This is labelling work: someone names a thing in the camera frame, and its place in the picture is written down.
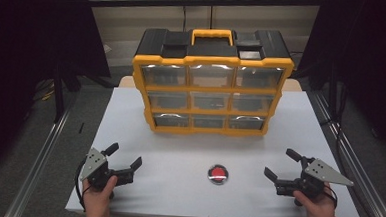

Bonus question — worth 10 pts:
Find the person's left hand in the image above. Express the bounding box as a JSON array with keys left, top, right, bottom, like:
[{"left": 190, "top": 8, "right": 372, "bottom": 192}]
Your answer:
[{"left": 80, "top": 173, "right": 119, "bottom": 217}]

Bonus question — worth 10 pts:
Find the metal floor rail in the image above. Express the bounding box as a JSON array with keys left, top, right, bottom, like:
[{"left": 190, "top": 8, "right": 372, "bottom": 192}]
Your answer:
[
  {"left": 3, "top": 105, "right": 73, "bottom": 217},
  {"left": 303, "top": 90, "right": 386, "bottom": 217}
]

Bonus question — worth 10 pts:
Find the clear drawer with copper parts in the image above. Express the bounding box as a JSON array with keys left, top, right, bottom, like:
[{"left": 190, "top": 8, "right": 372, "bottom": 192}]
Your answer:
[{"left": 151, "top": 111, "right": 191, "bottom": 128}]

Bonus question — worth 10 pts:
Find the right hand-held gripper cable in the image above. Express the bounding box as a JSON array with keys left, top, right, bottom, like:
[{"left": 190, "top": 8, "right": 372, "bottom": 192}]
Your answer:
[{"left": 320, "top": 187, "right": 339, "bottom": 209}]

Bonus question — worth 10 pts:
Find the black curtain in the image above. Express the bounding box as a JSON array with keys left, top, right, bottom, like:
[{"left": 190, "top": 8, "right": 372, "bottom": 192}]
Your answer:
[
  {"left": 0, "top": 0, "right": 116, "bottom": 193},
  {"left": 292, "top": 0, "right": 386, "bottom": 165}
]

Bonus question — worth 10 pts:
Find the black wall cable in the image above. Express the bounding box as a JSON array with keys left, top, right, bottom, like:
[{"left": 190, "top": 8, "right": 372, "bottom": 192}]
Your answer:
[
  {"left": 180, "top": 5, "right": 188, "bottom": 33},
  {"left": 208, "top": 0, "right": 215, "bottom": 30}
]

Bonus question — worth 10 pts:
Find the yellow floor cable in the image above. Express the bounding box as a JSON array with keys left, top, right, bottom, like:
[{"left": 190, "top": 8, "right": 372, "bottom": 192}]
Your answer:
[{"left": 32, "top": 79, "right": 57, "bottom": 103}]

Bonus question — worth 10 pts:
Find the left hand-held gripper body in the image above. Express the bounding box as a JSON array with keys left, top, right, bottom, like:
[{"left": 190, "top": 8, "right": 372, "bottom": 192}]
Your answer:
[{"left": 79, "top": 146, "right": 137, "bottom": 194}]

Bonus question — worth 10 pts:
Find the person's right hand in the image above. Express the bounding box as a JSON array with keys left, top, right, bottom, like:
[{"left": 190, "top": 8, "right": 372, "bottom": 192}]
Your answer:
[{"left": 291, "top": 182, "right": 339, "bottom": 217}]

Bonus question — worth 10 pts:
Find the hand-held gripper cable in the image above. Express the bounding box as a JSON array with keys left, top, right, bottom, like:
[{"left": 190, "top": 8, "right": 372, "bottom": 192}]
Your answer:
[
  {"left": 320, "top": 187, "right": 339, "bottom": 209},
  {"left": 72, "top": 156, "right": 90, "bottom": 213}
]

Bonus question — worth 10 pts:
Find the black floor cable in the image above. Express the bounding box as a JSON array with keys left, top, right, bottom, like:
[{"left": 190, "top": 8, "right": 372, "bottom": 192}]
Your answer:
[{"left": 317, "top": 91, "right": 351, "bottom": 165}]

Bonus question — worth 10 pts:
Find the set of clear plastic drawers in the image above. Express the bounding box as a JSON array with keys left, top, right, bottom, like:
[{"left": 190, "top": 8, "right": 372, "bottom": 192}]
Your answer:
[{"left": 137, "top": 60, "right": 285, "bottom": 133}]

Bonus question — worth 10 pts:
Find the left hand-held gripper cable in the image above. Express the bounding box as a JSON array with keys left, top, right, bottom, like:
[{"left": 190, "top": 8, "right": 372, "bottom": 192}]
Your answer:
[{"left": 72, "top": 156, "right": 90, "bottom": 213}]

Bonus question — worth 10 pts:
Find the round black red tin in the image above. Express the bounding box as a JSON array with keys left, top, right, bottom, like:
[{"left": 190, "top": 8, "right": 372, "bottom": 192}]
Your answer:
[{"left": 206, "top": 163, "right": 230, "bottom": 186}]

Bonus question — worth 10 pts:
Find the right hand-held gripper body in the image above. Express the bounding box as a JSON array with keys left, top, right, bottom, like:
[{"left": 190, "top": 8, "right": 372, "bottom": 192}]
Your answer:
[{"left": 273, "top": 154, "right": 357, "bottom": 210}]

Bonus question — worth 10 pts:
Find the yellow black drawer cabinet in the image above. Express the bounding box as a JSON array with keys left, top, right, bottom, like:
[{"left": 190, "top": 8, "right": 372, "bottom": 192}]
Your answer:
[{"left": 128, "top": 22, "right": 297, "bottom": 141}]

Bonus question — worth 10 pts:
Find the black metal stand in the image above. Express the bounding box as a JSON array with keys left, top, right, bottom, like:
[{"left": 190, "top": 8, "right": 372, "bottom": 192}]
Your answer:
[{"left": 49, "top": 64, "right": 68, "bottom": 124}]

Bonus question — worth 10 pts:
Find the black horizontal bar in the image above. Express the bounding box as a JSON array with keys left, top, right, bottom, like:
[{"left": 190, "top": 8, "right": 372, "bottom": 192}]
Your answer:
[{"left": 86, "top": 0, "right": 323, "bottom": 19}]

